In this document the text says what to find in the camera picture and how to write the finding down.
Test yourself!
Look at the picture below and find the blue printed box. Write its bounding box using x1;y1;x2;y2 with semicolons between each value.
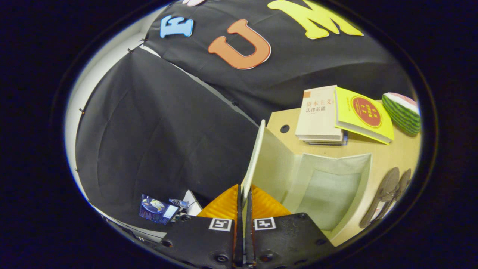
139;194;180;225

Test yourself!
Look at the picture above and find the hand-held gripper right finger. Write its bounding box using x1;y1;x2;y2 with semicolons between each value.
245;184;336;269

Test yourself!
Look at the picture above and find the watermelon slice plush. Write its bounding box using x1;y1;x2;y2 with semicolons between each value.
382;92;422;137

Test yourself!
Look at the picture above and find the yellow book with red circle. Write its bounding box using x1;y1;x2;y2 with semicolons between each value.
333;87;395;145

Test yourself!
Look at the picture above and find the brown fuzzy shoe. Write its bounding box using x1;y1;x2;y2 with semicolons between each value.
377;168;412;221
359;167;401;229

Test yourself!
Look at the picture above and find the beige book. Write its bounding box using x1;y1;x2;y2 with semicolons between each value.
294;85;345;143

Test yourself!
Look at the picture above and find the cream fabric storage box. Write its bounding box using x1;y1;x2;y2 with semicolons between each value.
252;125;374;247

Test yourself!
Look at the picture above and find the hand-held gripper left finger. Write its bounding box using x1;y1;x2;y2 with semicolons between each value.
155;184;240;269

